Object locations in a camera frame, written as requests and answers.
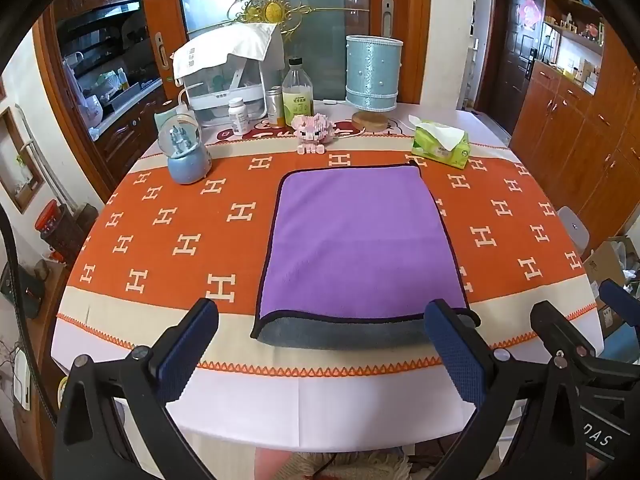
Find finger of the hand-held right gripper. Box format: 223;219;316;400
530;302;609;386
598;279;640;317

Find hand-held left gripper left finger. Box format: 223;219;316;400
54;298;221;480

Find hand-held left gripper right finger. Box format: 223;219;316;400
424;299;585;480

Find purple towel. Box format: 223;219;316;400
250;163;482;352

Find cardboard box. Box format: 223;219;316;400
582;236;640;362

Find grey chair back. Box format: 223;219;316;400
555;205;592;256

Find orange patterned tablecloth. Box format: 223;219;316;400
50;105;601;450

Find beige fringed rug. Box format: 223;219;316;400
294;452;417;480

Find wooden cabinet with shelves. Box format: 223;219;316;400
509;0;640;257

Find blue snow globe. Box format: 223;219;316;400
159;113;211;184

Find red lidded jar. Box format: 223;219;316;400
34;199;60;237

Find green tissue pack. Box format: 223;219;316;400
408;113;472;170

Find wooden kitchen cabinets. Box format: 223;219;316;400
49;0;172;182

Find pale green small container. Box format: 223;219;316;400
153;107;176;134

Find white pill bottle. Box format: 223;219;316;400
228;97;251;136

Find dark entrance door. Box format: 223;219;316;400
492;0;545;112

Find pink block pig toy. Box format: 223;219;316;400
291;113;336;156

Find small metal can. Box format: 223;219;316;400
265;86;286;127

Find white plastic appliance box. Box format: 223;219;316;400
175;52;287;129

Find clear bottle with green label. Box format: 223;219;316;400
281;56;315;129

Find white plastic bag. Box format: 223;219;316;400
62;54;104;127

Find blue cylindrical table lamp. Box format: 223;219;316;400
344;34;404;134

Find white cloth cover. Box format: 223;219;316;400
172;23;285;82

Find frosted glass sliding door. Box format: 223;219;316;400
175;0;374;107

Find gold door ornament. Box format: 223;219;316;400
227;0;372;44

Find wooden framed wall niche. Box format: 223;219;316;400
0;107;46;212

